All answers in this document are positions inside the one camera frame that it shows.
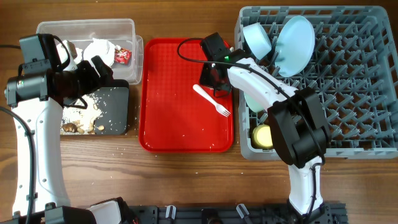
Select mint green bowl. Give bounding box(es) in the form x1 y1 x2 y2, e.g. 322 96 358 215
244 93 264 113

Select clear plastic waste bin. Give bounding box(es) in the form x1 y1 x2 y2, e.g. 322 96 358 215
36 19 144 85

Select grey dishwasher rack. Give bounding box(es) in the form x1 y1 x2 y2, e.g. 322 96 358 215
234 6 397 159

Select red serving tray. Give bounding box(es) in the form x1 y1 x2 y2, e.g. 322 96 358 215
139 38 234 153

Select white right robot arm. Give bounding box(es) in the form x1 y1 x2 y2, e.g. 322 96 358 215
199 32 331 222

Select white plastic fork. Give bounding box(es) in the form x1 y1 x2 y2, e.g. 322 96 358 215
193 84 231 117

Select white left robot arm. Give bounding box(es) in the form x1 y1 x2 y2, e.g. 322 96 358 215
2 34 137 223

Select black waste tray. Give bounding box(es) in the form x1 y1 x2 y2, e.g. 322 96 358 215
60 79 130 136

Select large crumpled white napkin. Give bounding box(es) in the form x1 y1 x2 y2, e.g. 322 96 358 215
83 38 116 67

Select light blue plate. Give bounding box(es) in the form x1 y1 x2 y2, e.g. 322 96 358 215
275 16 315 77

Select yellow plastic cup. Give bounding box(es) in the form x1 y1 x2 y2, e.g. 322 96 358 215
251 124 273 149

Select light blue food bowl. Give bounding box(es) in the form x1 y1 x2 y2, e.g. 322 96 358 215
243 23 272 60

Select red snack wrapper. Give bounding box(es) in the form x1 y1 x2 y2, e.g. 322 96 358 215
114 45 132 65

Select rice and food leftovers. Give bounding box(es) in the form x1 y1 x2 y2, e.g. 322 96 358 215
60 93 104 135

